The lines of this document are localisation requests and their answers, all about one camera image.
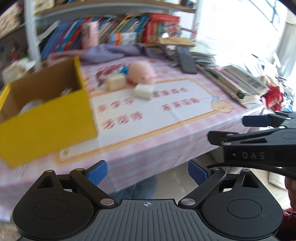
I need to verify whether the white eraser block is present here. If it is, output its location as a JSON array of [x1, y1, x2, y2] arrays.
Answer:
[[133, 83, 154, 99]]

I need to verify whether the yellow packing tape roll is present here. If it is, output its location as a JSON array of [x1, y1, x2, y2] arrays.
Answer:
[[18, 99, 43, 115]]

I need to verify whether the beige sponge block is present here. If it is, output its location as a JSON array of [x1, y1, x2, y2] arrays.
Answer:
[[106, 74, 127, 91]]

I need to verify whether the pink plush pig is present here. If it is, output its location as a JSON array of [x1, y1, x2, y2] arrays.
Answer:
[[127, 61, 157, 85]]

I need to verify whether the right hand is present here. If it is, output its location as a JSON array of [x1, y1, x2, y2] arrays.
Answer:
[[285, 177, 296, 210]]

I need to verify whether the stack of papers and books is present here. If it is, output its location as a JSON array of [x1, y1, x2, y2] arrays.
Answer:
[[157, 37, 269, 108]]

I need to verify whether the pink cartoon table mat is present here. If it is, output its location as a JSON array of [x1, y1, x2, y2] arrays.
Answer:
[[1, 58, 264, 221]]

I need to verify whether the yellow cardboard box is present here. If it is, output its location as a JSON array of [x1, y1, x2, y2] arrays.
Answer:
[[1, 57, 97, 167]]

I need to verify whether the purple pink cloth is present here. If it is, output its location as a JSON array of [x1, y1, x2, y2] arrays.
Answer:
[[47, 43, 166, 66]]

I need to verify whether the red boxed book set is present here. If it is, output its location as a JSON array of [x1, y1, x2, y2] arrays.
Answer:
[[141, 13, 182, 44]]

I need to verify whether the tissue pack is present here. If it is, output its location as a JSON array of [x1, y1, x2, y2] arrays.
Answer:
[[1, 58, 37, 85]]

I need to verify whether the pink cylindrical pencil holder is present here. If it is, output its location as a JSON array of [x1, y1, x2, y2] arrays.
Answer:
[[81, 21, 99, 50]]

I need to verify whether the orange white small box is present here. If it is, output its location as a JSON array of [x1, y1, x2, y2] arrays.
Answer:
[[107, 32, 137, 46]]

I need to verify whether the row of leaning books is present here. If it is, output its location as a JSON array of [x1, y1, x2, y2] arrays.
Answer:
[[40, 14, 150, 60]]

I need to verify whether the white bookshelf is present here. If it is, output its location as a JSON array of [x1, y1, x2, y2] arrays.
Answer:
[[23, 1, 203, 70]]

